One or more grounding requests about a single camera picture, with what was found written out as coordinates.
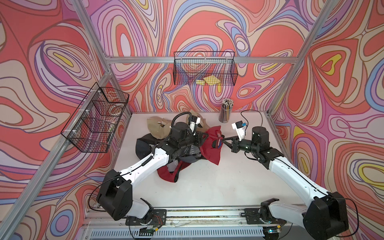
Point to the black wire basket back wall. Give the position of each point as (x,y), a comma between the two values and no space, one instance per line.
(192,65)

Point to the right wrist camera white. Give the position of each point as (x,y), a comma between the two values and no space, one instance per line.
(240,128)

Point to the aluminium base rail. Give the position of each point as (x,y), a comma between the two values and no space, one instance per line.
(190,223)

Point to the black wire basket left wall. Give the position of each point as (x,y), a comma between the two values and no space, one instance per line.
(91,128)

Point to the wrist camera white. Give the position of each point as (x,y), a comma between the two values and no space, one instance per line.
(194,122)
(240,128)

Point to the yellow sticky notes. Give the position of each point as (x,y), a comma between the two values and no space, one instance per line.
(210,81)

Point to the dark grey cap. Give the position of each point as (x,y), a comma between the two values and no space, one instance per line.
(190,155)
(145,145)

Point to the pencil cup with pencils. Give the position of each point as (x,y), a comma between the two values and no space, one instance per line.
(226,109)

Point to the black wire basket wall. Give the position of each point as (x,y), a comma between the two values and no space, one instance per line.
(91,128)
(192,65)

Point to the dark red cap front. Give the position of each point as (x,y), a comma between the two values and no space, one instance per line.
(171,172)

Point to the beige cap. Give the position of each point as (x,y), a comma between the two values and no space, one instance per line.
(202,126)
(159,127)

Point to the dark red cap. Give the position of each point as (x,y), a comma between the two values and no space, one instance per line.
(171,172)
(211,148)

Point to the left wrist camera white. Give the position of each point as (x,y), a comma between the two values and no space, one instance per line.
(194,122)

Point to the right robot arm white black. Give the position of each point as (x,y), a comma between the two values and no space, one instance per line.
(324,214)

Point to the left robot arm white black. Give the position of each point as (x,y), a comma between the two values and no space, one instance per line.
(116,192)

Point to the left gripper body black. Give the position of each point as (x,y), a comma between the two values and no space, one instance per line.
(194,140)

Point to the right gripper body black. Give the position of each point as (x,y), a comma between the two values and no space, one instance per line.
(247,145)

